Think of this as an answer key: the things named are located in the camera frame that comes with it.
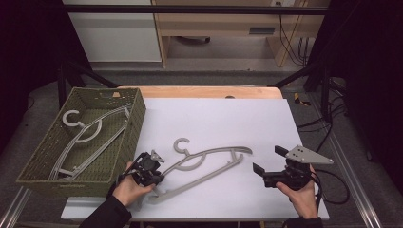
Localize person's left hand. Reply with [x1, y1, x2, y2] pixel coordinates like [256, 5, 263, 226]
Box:
[111, 161, 157, 209]

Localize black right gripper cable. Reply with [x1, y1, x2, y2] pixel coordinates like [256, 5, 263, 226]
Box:
[312, 168, 352, 219]

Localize black metal stand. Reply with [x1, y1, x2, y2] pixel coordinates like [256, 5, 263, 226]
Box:
[56, 58, 123, 110]
[270, 61, 334, 123]

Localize white cabinet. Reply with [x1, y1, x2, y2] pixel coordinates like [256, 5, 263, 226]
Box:
[62, 0, 163, 63]

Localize person's right hand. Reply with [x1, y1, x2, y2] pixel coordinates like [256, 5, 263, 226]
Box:
[275, 164, 318, 220]

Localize black floor cables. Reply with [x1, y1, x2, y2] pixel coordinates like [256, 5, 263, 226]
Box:
[296, 77, 350, 153]

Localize black hanging cables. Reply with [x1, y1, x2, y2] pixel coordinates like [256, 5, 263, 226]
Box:
[276, 1, 317, 68]

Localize white table sheet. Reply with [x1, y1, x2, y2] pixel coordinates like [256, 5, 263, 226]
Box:
[60, 97, 331, 221]

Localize light wooden desk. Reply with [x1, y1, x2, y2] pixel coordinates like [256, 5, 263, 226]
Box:
[151, 0, 332, 68]

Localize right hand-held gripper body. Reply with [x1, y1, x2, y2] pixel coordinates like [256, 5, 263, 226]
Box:
[261, 144, 335, 192]

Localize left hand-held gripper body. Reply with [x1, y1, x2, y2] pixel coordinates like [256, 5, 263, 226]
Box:
[130, 149, 166, 188]

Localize green woven basket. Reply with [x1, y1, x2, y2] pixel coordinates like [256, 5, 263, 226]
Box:
[16, 86, 147, 199]

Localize black metal frame bar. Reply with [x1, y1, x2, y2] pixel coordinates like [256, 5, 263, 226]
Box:
[60, 4, 331, 16]

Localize yellow black floor object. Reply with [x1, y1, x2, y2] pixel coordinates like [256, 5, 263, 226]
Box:
[293, 92, 312, 107]

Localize aluminium rail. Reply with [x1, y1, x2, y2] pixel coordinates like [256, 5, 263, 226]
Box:
[0, 185, 33, 228]
[308, 94, 384, 228]

